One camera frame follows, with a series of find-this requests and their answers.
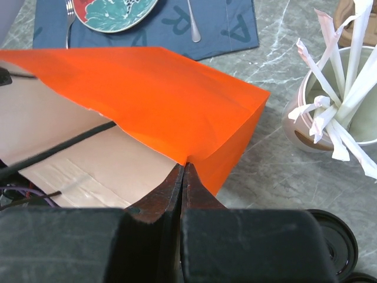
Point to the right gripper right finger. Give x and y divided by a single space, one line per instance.
198 213

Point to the metal spoon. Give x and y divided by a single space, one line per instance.
195 33

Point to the black coffee cup lid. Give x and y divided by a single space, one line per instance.
340 240

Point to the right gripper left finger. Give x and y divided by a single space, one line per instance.
146 246

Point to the metal fork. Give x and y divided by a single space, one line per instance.
70 19

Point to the orange paper bag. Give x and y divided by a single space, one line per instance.
103 127

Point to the wrapped white stirrers bundle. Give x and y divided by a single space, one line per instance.
335 106

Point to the blue letter placemat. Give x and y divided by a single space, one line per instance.
225 26

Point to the red blue floral plate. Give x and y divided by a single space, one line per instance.
112 16

